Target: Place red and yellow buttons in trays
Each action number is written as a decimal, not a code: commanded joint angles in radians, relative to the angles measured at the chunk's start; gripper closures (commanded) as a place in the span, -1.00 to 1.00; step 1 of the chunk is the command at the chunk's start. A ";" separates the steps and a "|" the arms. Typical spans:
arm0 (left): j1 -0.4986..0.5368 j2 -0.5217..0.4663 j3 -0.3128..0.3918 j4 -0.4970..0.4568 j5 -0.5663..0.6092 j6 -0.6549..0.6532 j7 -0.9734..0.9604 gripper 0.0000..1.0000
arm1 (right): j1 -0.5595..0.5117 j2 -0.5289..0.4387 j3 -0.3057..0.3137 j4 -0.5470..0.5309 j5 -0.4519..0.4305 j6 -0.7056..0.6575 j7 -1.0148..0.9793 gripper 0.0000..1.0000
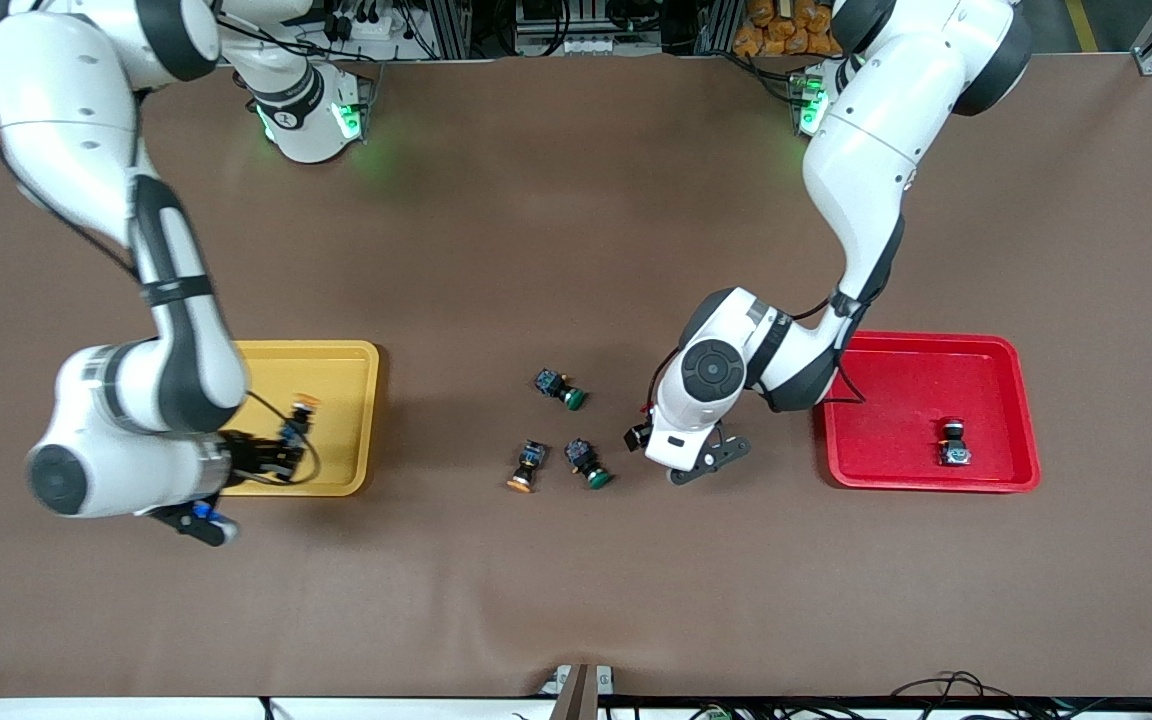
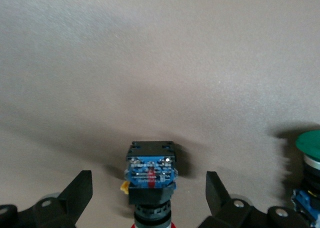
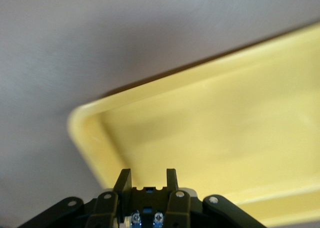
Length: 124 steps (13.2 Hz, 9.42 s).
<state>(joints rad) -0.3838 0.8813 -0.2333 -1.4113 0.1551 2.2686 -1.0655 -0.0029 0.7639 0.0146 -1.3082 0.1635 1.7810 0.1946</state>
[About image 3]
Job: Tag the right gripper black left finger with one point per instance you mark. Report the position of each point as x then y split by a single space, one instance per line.
105 210

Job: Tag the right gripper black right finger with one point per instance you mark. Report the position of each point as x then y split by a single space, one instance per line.
180 210

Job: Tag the yellow mushroom push button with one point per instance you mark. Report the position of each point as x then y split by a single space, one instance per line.
150 200

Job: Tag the yellow plastic tray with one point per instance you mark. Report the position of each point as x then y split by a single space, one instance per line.
200 137

